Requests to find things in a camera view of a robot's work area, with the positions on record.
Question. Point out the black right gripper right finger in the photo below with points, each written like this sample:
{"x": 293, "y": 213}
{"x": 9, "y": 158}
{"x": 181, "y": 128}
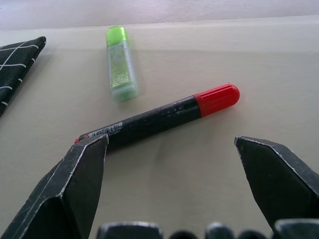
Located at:
{"x": 279, "y": 179}

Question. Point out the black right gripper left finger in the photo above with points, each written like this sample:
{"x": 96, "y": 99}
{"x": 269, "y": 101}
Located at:
{"x": 62, "y": 189}

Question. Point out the black marker with red cap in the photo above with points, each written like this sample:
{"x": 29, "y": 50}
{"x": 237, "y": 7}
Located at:
{"x": 154, "y": 119}

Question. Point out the black grid-pattern pouch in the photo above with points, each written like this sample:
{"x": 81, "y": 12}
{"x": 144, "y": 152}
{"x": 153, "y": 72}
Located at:
{"x": 15, "y": 67}

